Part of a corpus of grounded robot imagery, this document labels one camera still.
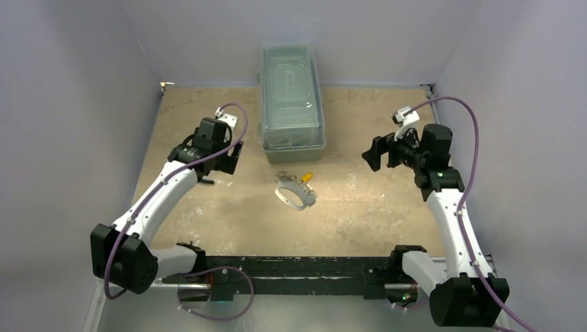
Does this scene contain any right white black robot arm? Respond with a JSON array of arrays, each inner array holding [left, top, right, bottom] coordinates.
[[361, 124, 509, 328]]

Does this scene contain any purple cable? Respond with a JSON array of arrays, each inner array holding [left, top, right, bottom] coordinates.
[[403, 96, 537, 332], [103, 102, 250, 301]]

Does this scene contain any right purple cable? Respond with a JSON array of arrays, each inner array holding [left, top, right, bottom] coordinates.
[[403, 96, 537, 332]]

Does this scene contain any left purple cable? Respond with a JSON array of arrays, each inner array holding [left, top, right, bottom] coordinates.
[[103, 102, 250, 301]]

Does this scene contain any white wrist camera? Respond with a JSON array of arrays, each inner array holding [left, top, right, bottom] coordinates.
[[392, 107, 420, 141], [215, 107, 238, 131]]

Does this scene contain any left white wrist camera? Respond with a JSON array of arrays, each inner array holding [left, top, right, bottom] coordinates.
[[215, 107, 238, 131]]

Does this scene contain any yellow key tag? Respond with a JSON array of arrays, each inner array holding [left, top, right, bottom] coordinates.
[[300, 172, 314, 183]]

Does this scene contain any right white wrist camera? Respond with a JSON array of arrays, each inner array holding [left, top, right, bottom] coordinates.
[[392, 107, 420, 141]]

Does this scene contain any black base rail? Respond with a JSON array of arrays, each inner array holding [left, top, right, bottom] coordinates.
[[157, 256, 425, 306]]

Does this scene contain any clear plastic storage box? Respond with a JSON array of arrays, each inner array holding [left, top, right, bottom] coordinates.
[[260, 45, 326, 164]]

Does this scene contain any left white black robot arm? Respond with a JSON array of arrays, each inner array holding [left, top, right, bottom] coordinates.
[[90, 118, 243, 294]]

